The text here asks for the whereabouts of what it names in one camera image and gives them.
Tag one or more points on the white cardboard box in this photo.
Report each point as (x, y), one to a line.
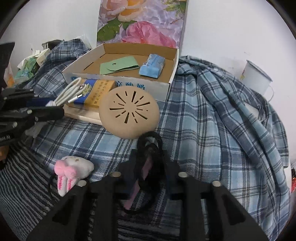
(88, 67)

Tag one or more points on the striped dark cloth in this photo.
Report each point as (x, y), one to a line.
(25, 201)

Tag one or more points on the floral rose painting board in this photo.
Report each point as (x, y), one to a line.
(139, 21)

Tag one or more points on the red snack packet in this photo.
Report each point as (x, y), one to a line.
(293, 185)

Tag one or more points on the beige round slotted disc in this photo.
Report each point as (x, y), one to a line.
(127, 112)

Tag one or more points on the black hair tie pink clip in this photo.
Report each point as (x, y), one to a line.
(144, 171)

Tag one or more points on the white enamel mug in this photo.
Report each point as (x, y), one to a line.
(256, 79)

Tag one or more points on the green patterned packet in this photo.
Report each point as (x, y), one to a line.
(29, 69)

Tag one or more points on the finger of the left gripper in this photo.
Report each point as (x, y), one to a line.
(21, 98)
(26, 118)

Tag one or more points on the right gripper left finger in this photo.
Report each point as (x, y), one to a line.
(84, 213)

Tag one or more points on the wooden board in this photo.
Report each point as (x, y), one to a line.
(82, 115)

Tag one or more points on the green snap pouch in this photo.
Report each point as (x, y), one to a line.
(118, 65)

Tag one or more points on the blue plaid shirt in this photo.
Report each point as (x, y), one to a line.
(212, 125)

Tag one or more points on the gold blue cigarette box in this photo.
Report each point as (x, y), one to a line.
(91, 96)

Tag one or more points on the blue tissue packet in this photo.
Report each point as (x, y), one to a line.
(153, 66)

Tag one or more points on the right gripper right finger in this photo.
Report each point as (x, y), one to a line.
(210, 212)

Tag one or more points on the white pink plush toy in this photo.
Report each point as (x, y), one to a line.
(70, 170)

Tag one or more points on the small white carton box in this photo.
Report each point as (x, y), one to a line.
(42, 56)

